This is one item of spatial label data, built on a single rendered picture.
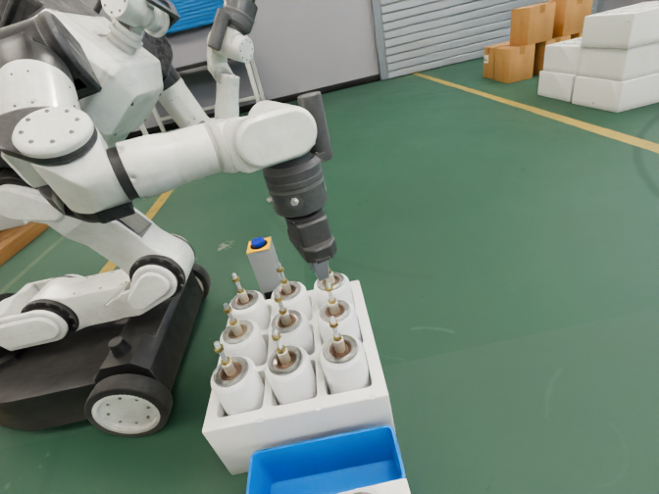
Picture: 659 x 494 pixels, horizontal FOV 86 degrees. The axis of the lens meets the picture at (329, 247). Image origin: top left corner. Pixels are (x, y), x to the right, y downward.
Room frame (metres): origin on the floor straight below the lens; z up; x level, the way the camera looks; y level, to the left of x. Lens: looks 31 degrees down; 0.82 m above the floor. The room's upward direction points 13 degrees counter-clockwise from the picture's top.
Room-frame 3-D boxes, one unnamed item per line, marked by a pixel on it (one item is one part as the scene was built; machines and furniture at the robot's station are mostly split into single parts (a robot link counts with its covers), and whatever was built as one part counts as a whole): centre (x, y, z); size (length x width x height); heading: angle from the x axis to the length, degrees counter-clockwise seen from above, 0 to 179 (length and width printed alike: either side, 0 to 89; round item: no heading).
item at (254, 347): (0.65, 0.26, 0.16); 0.10 x 0.10 x 0.18
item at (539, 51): (3.69, -2.53, 0.15); 0.30 x 0.24 x 0.30; 179
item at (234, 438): (0.65, 0.14, 0.09); 0.39 x 0.39 x 0.18; 88
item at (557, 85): (2.74, -2.16, 0.09); 0.39 x 0.39 x 0.18; 89
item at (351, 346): (0.52, 0.03, 0.25); 0.08 x 0.08 x 0.01
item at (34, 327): (0.91, 0.87, 0.28); 0.21 x 0.20 x 0.13; 88
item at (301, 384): (0.53, 0.15, 0.16); 0.10 x 0.10 x 0.18
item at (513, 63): (3.70, -2.20, 0.15); 0.30 x 0.24 x 0.30; 177
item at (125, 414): (0.64, 0.60, 0.10); 0.20 x 0.05 x 0.20; 88
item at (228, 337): (0.65, 0.26, 0.25); 0.08 x 0.08 x 0.01
